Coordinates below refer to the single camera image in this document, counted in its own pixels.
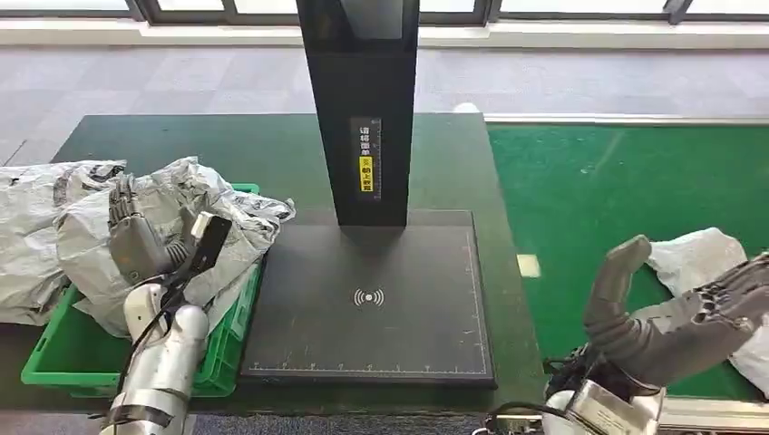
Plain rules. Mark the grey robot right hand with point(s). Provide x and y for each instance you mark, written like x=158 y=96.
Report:
x=661 y=348

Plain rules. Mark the small pale square tag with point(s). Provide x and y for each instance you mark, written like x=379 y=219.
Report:
x=528 y=266

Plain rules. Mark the silver conveyor side rail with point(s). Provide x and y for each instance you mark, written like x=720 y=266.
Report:
x=715 y=414
x=601 y=119

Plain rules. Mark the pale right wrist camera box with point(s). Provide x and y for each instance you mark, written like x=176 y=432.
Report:
x=619 y=411

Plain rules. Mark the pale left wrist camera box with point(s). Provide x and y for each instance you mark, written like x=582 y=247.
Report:
x=210 y=240

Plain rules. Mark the grey crumpled parcel bag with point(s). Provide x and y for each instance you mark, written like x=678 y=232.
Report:
x=30 y=240

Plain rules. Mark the small white round object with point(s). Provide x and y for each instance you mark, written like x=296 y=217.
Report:
x=467 y=108

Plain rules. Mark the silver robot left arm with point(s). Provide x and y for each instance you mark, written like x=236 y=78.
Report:
x=162 y=366

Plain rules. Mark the green conveyor belt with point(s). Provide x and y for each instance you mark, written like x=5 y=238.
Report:
x=571 y=192

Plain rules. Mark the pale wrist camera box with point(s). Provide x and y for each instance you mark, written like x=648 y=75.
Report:
x=619 y=411
x=210 y=240

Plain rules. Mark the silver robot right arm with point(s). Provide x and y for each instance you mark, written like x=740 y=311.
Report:
x=555 y=414

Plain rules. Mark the yellow and black label sticker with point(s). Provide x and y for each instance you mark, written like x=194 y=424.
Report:
x=366 y=174

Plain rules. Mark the green plastic crate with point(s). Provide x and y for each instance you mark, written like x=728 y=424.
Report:
x=72 y=360

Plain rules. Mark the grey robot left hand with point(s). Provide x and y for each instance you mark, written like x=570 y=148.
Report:
x=138 y=249

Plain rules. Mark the grey parcel bag red print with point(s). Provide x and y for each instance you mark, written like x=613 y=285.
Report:
x=240 y=222

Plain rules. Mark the white parcel bag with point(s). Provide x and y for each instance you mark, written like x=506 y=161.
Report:
x=691 y=258

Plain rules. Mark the black scanner stand with base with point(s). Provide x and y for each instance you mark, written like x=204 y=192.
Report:
x=360 y=90

